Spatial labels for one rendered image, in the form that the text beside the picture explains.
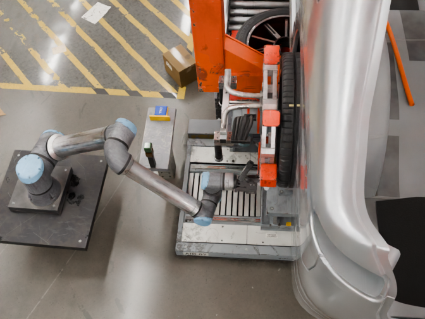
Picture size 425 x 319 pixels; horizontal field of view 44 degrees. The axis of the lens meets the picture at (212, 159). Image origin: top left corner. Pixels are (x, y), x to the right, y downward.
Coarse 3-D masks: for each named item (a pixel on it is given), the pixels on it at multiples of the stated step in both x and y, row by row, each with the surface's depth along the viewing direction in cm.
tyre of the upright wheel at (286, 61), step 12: (288, 60) 239; (288, 72) 233; (288, 84) 229; (288, 96) 228; (288, 108) 227; (288, 120) 227; (288, 132) 227; (288, 144) 229; (288, 156) 232; (288, 168) 236; (288, 180) 244
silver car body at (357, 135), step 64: (320, 0) 181; (384, 0) 164; (320, 64) 170; (384, 64) 210; (320, 128) 160; (384, 128) 209; (320, 192) 152; (384, 192) 229; (320, 256) 161; (384, 256) 143
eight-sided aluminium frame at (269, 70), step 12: (264, 72) 241; (276, 72) 241; (264, 84) 237; (276, 84) 237; (264, 96) 234; (276, 96) 233; (264, 108) 232; (276, 108) 232; (264, 132) 234; (264, 144) 236; (264, 156) 238
